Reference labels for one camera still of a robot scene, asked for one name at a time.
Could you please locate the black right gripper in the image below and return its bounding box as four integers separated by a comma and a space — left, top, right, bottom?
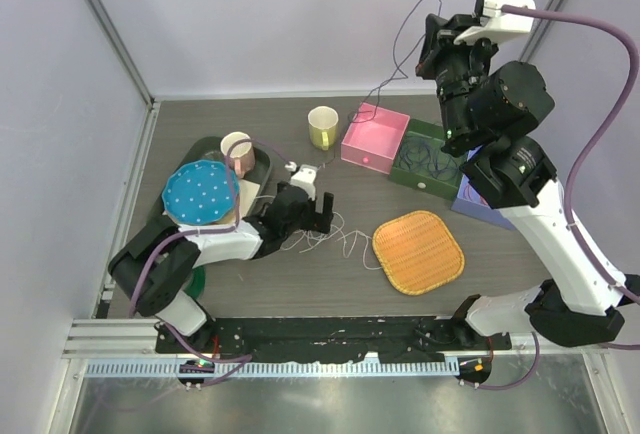
415, 14, 504, 149

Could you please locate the white cable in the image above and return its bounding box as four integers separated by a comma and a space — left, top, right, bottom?
277, 211, 384, 271

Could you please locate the purple cable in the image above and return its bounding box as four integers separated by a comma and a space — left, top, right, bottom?
319, 0, 464, 185

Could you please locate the orange cable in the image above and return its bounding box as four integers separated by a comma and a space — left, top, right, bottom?
462, 181, 494, 208

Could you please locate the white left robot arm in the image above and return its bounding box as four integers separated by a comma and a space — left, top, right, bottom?
108, 182, 334, 353

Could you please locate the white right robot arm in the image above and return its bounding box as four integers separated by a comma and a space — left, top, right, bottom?
416, 14, 639, 349

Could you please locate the cream wooden board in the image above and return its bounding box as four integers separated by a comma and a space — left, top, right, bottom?
164, 178, 263, 228

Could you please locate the yellow mug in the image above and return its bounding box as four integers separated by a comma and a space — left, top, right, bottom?
307, 106, 339, 151

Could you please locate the pink drawer box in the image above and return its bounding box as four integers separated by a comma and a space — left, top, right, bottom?
340, 103, 410, 174

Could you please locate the pink mug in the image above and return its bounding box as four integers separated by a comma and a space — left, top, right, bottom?
220, 131, 255, 178

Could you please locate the orange woven basket tray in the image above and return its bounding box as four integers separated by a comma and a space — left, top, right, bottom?
372, 210, 465, 296

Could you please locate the green drawer box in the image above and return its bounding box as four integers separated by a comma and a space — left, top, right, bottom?
389, 118, 465, 201

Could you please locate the blue polka dot plate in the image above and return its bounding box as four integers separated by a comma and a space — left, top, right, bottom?
161, 159, 239, 226

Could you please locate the dark green tray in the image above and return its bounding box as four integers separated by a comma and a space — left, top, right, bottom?
177, 136, 275, 217

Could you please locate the green tape roll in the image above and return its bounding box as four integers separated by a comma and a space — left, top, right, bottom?
184, 266, 206, 300

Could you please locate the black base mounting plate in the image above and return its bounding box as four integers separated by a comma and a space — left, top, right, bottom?
186, 316, 512, 364

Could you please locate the blue drawer box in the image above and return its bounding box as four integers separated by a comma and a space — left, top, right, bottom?
451, 175, 515, 230

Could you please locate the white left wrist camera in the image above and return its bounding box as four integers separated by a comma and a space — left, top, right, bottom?
285, 161, 318, 200

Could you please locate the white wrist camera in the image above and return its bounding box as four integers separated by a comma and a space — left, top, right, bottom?
285, 161, 318, 200
454, 0, 536, 45

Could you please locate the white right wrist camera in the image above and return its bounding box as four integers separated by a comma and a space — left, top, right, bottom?
454, 0, 536, 45

